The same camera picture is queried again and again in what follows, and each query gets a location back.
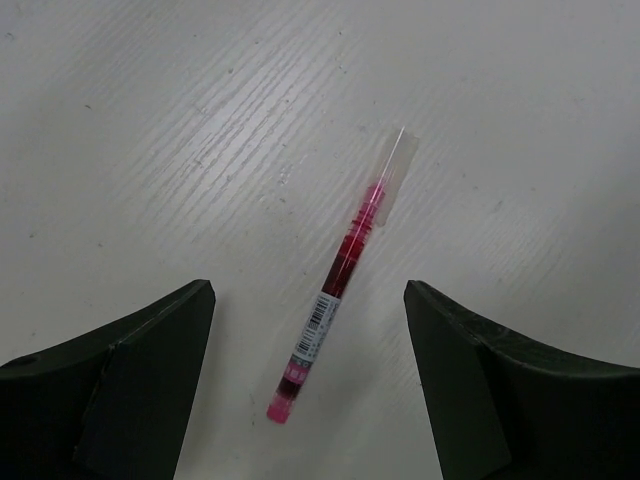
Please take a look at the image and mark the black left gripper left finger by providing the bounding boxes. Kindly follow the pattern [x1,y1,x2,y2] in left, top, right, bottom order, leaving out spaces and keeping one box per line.
[1,280,216,479]

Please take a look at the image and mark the red pen with clip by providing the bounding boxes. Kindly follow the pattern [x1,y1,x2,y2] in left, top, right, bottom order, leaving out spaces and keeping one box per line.
[266,127,419,424]

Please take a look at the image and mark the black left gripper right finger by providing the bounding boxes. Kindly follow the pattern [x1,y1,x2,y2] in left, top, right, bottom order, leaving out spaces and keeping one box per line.
[404,280,639,479]

